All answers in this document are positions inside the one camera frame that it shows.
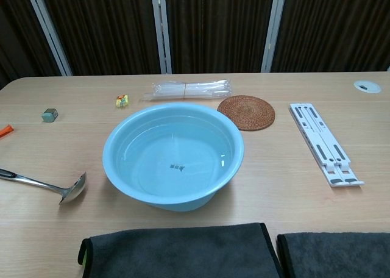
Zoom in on round woven rattan coaster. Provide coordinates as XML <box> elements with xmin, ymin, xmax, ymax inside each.
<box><xmin>216</xmin><ymin>94</ymin><xmax>276</xmax><ymax>132</ymax></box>

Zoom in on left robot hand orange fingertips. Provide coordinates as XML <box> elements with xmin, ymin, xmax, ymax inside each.
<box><xmin>0</xmin><ymin>124</ymin><xmax>15</xmax><ymax>139</ymax></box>

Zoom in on table cable grommet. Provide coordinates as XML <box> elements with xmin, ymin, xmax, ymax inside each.
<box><xmin>353</xmin><ymin>80</ymin><xmax>382</xmax><ymax>94</ymax></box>

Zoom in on yellow candy packet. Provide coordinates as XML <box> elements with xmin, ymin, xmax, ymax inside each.
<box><xmin>115</xmin><ymin>94</ymin><xmax>130</xmax><ymax>109</ymax></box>

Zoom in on dark grey towel green tag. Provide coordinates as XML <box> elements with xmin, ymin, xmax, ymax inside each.
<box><xmin>77</xmin><ymin>222</ymin><xmax>283</xmax><ymax>278</ymax></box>

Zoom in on white folding laptop stand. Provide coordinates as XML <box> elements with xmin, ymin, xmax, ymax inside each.
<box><xmin>288</xmin><ymin>102</ymin><xmax>365</xmax><ymax>188</ymax></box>

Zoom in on small green cube box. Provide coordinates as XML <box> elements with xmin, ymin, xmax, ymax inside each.
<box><xmin>41</xmin><ymin>108</ymin><xmax>59</xmax><ymax>123</ymax></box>

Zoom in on clear plastic straw pack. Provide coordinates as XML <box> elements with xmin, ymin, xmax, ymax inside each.
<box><xmin>139</xmin><ymin>79</ymin><xmax>233</xmax><ymax>102</ymax></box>

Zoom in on grey metal window post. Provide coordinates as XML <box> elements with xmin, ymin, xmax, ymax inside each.
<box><xmin>151</xmin><ymin>0</ymin><xmax>172</xmax><ymax>75</ymax></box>
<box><xmin>24</xmin><ymin>0</ymin><xmax>74</xmax><ymax>77</ymax></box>
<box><xmin>260</xmin><ymin>0</ymin><xmax>288</xmax><ymax>74</ymax></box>

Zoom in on blue plastic basin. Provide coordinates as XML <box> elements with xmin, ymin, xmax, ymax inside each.
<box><xmin>102</xmin><ymin>102</ymin><xmax>245</xmax><ymax>213</ymax></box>

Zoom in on stainless steel ladle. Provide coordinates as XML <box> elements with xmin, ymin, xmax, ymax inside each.
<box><xmin>0</xmin><ymin>168</ymin><xmax>87</xmax><ymax>205</ymax></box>

